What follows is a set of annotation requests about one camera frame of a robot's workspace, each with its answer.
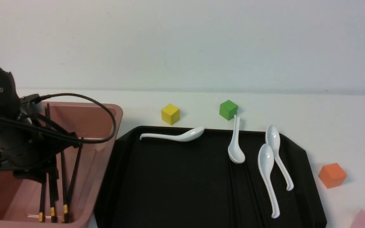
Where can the pink plastic bin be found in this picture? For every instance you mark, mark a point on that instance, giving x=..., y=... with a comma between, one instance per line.
x=20, y=198

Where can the black plastic tray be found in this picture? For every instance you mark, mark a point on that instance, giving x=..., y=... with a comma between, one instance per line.
x=154, y=183

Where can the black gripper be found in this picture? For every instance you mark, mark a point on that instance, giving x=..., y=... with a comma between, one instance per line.
x=29, y=144

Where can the white spoon front right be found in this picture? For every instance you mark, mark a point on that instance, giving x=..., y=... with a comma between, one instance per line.
x=266, y=163

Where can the green cube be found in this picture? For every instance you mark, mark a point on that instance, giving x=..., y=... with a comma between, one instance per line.
x=228, y=110

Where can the orange cube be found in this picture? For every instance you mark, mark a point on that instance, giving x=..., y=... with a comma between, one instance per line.
x=332, y=175

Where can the black chopstick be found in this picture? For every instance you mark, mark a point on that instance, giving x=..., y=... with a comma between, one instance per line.
x=253, y=196
x=64, y=189
x=47, y=110
x=233, y=209
x=70, y=191
x=52, y=202
x=42, y=202

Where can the white spoon far left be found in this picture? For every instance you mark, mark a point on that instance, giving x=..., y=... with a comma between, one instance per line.
x=189, y=135

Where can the yellow cube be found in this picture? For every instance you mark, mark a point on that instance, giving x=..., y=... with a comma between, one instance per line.
x=170, y=114

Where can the white spoon rear right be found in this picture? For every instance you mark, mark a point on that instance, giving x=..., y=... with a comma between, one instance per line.
x=272, y=138

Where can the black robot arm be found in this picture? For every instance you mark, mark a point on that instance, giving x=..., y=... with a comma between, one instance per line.
x=13, y=107

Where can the white spoon upright middle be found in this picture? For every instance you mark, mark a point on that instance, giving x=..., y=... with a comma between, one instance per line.
x=234, y=151

